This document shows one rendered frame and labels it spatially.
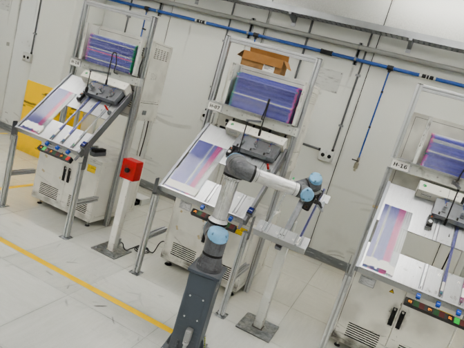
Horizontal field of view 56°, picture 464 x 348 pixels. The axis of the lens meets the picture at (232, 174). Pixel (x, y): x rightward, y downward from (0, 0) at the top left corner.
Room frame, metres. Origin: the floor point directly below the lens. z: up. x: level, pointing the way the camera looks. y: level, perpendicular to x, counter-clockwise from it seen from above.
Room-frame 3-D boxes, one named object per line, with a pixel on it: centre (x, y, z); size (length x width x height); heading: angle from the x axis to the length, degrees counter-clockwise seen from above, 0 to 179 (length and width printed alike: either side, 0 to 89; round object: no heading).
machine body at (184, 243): (3.51, -0.06, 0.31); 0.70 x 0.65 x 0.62; 70
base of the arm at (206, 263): (2.28, -0.02, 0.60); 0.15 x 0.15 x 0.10
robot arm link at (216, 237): (2.29, -0.02, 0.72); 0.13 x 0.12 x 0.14; 11
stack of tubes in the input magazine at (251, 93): (3.37, -0.08, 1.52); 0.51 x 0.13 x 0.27; 70
